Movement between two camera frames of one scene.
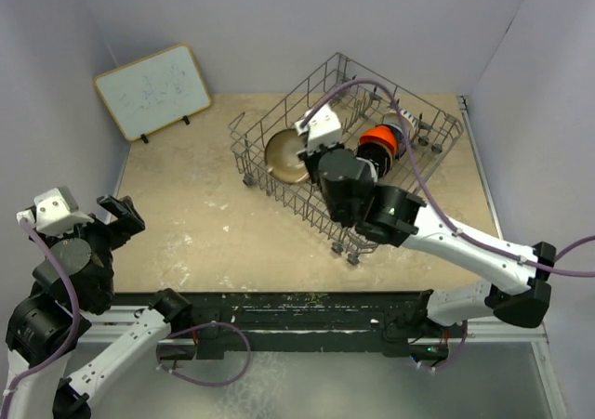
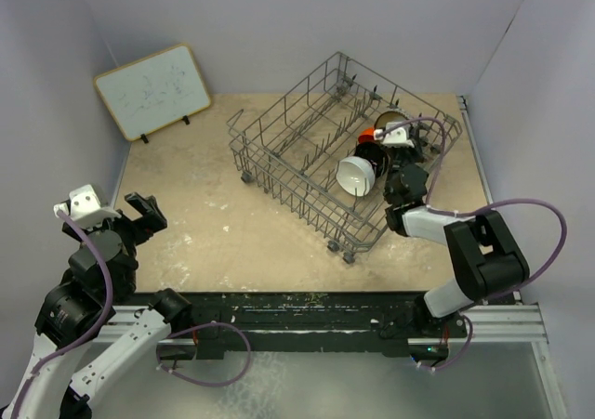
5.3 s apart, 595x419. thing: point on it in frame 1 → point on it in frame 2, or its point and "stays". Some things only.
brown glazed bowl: [282, 158] → [390, 116]
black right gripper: [311, 157] → [416, 150]
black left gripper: [127, 219] → [151, 220]
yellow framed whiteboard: [153, 92] stays
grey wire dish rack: [399, 135] stays
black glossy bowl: [379, 153] stays
